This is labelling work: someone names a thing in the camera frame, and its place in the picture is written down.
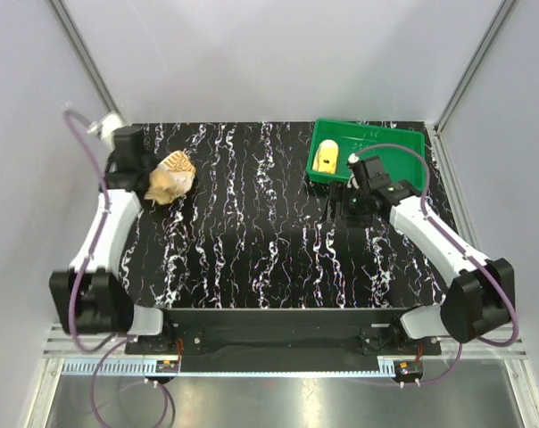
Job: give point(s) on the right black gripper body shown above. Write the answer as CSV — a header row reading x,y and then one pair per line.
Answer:
x,y
357,200

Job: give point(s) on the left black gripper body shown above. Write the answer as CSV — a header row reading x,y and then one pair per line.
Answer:
x,y
147,159

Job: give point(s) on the yellow towel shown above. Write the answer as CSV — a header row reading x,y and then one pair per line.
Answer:
x,y
326,156

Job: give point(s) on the orange striped towel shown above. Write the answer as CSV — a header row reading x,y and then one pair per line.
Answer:
x,y
171,179

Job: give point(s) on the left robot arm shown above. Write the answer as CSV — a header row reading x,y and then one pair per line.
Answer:
x,y
89,296

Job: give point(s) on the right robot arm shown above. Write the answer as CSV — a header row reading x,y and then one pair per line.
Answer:
x,y
479,295

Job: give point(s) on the green plastic bin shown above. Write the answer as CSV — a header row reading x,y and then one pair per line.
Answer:
x,y
400,150

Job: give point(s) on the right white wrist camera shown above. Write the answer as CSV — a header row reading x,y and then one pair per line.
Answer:
x,y
357,178

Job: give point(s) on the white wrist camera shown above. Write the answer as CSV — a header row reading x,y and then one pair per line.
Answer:
x,y
357,178
104,128

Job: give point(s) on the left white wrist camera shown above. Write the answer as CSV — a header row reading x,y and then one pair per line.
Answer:
x,y
104,128

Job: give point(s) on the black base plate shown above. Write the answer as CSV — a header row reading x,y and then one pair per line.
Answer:
x,y
278,341

